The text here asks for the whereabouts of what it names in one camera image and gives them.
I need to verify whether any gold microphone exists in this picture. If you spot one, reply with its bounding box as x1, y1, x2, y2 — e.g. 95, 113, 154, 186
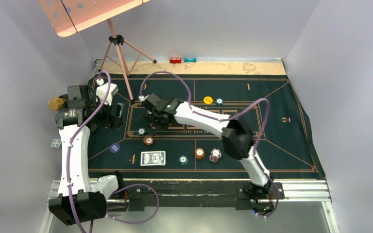
48, 94, 68, 111

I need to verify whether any yellow big blind button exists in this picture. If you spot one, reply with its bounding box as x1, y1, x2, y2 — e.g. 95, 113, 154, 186
203, 96, 213, 104

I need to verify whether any grey lego brick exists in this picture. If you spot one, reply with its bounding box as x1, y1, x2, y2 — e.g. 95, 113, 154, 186
51, 139, 62, 148

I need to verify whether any orange yellow poker chip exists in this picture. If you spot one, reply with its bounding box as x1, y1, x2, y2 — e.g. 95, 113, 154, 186
143, 136, 154, 145

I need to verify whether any teal block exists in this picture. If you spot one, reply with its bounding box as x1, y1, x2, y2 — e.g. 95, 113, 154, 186
184, 57, 197, 63

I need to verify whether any blue white card deck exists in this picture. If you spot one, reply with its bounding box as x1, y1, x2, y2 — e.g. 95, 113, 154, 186
140, 151, 167, 166

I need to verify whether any aluminium rail frame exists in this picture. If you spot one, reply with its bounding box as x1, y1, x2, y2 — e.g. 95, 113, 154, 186
38, 179, 341, 233

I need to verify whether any green blue poker chip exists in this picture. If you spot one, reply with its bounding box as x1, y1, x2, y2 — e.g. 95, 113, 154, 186
137, 127, 147, 135

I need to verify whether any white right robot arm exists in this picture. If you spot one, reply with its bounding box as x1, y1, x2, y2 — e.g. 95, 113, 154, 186
139, 93, 273, 198

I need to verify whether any green poker mat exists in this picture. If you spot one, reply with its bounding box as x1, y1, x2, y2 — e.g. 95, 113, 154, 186
88, 74, 325, 180

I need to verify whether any red block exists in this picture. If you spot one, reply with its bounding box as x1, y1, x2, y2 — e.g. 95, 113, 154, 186
169, 57, 182, 64

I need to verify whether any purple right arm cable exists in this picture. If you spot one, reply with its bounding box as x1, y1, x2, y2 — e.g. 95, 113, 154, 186
138, 71, 280, 219

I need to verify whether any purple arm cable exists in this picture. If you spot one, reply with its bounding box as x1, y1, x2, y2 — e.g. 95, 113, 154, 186
138, 71, 280, 219
67, 70, 160, 233

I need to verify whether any pink music stand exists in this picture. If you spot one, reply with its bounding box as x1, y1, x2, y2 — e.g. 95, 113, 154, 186
38, 0, 156, 103

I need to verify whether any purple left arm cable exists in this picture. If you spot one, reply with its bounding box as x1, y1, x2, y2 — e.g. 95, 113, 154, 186
67, 70, 160, 233

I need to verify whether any purple small blind button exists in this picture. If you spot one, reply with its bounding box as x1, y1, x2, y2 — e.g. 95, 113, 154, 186
110, 143, 121, 153

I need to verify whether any white left camera box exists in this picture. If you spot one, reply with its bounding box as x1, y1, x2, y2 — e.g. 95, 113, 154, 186
95, 79, 118, 106

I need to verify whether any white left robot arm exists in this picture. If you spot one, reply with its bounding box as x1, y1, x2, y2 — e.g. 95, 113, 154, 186
48, 84, 125, 226

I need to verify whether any orange yellow chip stack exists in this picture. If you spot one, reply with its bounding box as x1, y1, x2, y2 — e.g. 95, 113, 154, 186
195, 148, 205, 160

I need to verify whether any white pink chip stack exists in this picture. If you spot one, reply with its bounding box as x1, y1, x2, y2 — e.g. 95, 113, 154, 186
209, 148, 222, 163

